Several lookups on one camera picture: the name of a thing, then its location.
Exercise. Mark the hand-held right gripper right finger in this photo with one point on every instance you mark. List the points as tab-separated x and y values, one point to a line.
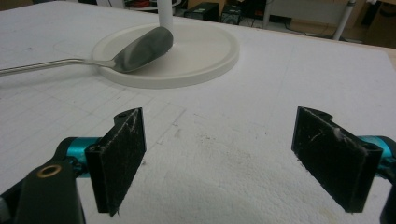
334	161

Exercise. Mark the black box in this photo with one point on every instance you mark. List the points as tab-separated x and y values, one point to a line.
202	11

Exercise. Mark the cardboard box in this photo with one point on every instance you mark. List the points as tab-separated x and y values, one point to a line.
380	23

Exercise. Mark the metal spoon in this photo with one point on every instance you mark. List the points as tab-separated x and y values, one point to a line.
137	53

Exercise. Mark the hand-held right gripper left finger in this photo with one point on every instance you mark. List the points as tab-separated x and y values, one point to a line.
116	165

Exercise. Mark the white table leg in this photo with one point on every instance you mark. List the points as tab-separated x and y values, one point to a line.
342	19

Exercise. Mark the white stand pole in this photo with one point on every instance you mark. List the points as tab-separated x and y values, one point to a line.
165	13

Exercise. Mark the white round stand base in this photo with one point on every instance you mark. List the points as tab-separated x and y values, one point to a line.
193	53

